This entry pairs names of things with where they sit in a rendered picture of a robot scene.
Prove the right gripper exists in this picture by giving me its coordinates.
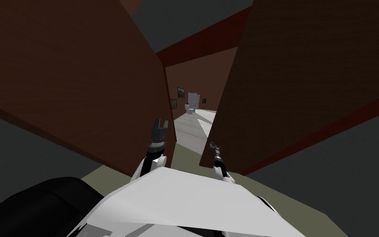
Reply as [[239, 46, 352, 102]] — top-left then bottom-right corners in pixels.
[[209, 141, 222, 159]]

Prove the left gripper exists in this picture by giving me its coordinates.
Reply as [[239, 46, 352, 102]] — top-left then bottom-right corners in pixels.
[[150, 118, 170, 143]]

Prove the white toilet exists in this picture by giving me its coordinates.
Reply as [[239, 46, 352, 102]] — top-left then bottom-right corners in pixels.
[[185, 92, 201, 115]]

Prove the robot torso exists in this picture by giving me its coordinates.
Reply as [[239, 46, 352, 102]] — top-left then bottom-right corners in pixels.
[[66, 166, 306, 237]]

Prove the brown door leaf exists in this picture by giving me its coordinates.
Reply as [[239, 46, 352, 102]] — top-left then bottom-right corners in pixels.
[[199, 0, 379, 176], [0, 0, 178, 179]]

